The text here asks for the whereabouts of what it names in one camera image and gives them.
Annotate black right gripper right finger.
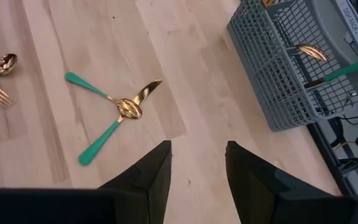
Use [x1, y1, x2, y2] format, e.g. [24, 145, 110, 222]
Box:
[225, 140, 354, 224]

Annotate gold knife green handle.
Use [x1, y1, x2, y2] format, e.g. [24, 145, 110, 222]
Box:
[78, 78, 163, 166]
[304, 52, 358, 89]

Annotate black aluminium table frame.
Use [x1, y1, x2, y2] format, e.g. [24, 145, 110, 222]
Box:
[306, 121, 358, 198]

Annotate yellow floor cable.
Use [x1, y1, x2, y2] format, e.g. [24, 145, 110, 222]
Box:
[334, 139, 357, 149]

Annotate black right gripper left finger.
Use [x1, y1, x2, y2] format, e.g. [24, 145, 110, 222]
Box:
[98, 140, 173, 224]

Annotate grey mesh cutlery basket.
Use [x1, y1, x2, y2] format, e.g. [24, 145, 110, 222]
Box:
[227, 0, 358, 132]

